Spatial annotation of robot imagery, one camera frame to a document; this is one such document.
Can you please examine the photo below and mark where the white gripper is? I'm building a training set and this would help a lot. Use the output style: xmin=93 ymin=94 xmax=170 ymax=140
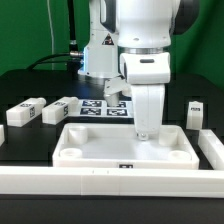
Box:
xmin=120 ymin=52 xmax=171 ymax=141

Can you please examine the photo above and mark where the white desk top tray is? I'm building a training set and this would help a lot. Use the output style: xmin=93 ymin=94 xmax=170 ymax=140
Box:
xmin=52 ymin=123 xmax=199 ymax=170

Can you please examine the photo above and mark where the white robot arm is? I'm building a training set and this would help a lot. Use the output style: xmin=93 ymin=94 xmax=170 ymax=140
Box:
xmin=78 ymin=0 xmax=199 ymax=140

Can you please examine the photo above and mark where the white fiducial marker sheet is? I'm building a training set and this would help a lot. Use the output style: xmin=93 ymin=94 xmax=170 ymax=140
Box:
xmin=69 ymin=99 xmax=133 ymax=118

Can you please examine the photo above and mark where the white front fence bar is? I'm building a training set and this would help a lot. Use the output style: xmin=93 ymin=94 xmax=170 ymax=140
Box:
xmin=0 ymin=166 xmax=224 ymax=198

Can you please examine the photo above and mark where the white block left edge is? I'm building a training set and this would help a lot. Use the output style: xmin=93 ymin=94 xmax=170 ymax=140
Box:
xmin=0 ymin=125 xmax=5 ymax=146

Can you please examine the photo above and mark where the black cable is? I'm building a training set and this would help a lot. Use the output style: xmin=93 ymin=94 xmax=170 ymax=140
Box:
xmin=27 ymin=50 xmax=85 ymax=70

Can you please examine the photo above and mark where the white cable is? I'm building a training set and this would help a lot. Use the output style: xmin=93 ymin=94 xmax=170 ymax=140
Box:
xmin=46 ymin=0 xmax=56 ymax=70

